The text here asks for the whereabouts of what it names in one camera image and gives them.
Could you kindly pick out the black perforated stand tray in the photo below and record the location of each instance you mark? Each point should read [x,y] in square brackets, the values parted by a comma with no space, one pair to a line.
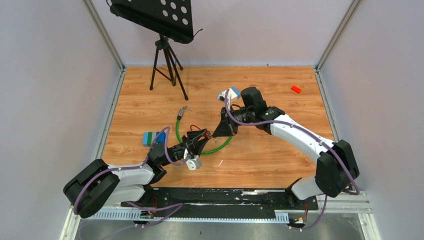
[170,18]

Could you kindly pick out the red cable lock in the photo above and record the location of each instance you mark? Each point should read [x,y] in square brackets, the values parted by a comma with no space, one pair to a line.
[195,127]

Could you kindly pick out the white slotted cable duct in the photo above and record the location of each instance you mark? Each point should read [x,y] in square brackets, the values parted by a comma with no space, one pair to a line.
[139,215]

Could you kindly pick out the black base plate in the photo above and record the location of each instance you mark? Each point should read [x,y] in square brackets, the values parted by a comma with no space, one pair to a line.
[203,202]

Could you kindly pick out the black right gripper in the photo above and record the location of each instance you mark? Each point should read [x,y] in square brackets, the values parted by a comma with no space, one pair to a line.
[225,127]

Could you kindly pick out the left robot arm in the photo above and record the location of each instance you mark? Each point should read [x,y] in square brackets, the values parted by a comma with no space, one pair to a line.
[100,184]

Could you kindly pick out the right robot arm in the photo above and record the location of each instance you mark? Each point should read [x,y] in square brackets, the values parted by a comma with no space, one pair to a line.
[336,167]

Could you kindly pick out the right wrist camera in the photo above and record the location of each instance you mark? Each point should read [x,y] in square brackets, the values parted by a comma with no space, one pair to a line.
[224,96]

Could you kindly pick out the small red brick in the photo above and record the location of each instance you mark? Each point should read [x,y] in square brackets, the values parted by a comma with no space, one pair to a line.
[296,89]

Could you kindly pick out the small silver keys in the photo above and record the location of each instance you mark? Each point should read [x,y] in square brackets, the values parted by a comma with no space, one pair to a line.
[185,108]

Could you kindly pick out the blue green striped block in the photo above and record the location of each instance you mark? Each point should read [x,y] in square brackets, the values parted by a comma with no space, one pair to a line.
[149,137]

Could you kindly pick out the green cable lock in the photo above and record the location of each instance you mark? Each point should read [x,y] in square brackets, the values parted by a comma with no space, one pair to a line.
[177,124]

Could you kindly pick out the white and blue toy brick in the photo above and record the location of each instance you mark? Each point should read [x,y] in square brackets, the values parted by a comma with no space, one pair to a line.
[232,94]

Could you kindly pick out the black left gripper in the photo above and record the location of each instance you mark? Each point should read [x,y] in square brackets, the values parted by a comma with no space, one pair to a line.
[191,142]

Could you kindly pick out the black tripod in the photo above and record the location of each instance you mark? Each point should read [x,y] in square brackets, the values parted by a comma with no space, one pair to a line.
[172,65]

